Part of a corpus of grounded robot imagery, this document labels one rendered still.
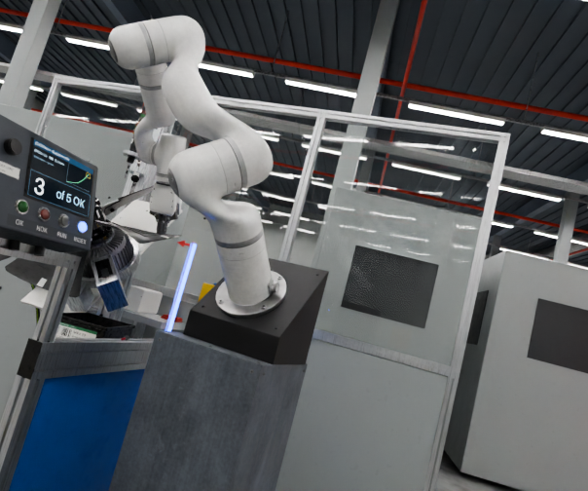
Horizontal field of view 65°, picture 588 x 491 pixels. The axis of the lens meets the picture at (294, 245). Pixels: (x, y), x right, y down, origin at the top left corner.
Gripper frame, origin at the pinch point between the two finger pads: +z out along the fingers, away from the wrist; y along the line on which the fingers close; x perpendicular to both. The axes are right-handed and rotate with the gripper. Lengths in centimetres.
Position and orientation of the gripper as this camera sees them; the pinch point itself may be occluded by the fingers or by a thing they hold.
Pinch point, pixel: (162, 228)
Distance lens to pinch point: 164.0
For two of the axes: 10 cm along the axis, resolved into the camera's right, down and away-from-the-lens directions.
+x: -3.3, 1.0, -9.4
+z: -1.8, 9.7, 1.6
